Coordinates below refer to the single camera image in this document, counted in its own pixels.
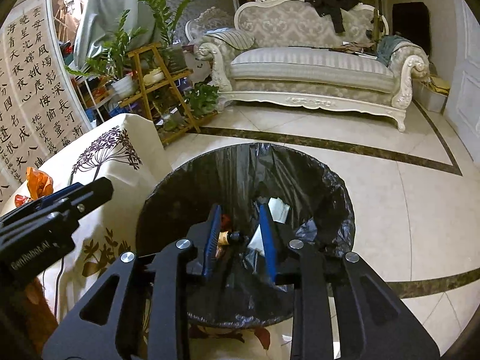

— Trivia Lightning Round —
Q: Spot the orange plastic bag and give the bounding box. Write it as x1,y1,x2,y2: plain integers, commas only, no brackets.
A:
26,166,54,200

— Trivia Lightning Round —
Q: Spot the ornate white grey sofa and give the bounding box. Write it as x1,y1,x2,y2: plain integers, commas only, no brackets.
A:
185,0,430,131

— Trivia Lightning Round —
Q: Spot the red plastic bag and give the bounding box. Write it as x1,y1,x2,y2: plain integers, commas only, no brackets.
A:
14,194,32,207

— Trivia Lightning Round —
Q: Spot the black bag lined trash bin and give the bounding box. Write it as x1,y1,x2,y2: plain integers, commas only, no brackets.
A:
136,142,356,328

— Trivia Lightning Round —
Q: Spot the grey striped cushion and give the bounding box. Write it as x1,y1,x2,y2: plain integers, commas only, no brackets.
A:
205,28,255,50

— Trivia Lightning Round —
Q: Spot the calligraphy folding screen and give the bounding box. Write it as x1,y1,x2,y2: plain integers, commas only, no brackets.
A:
1,0,91,203

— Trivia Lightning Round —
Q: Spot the grey storage box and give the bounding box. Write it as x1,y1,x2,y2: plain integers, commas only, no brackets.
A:
412,76,451,113

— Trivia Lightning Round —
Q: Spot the teal cloth on armrest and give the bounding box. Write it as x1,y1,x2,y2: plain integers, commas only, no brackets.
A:
377,35,410,67

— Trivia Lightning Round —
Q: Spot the grey hanging curtain cloth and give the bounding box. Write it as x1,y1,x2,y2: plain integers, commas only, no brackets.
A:
73,0,160,69

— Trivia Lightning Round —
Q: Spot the wooden plant stand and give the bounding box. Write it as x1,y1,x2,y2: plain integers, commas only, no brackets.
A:
119,43,200,146

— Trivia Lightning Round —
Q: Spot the tall green potted plant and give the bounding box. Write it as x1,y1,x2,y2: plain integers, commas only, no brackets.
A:
138,0,191,73

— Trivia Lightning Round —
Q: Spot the small green floor plant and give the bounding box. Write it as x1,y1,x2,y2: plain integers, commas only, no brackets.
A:
185,82,219,117

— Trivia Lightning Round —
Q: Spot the floral cream tablecloth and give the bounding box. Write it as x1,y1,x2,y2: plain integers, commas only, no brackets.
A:
0,112,271,360

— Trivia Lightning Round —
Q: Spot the potted plant white pot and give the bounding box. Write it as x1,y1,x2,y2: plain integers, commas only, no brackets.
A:
65,9,147,100

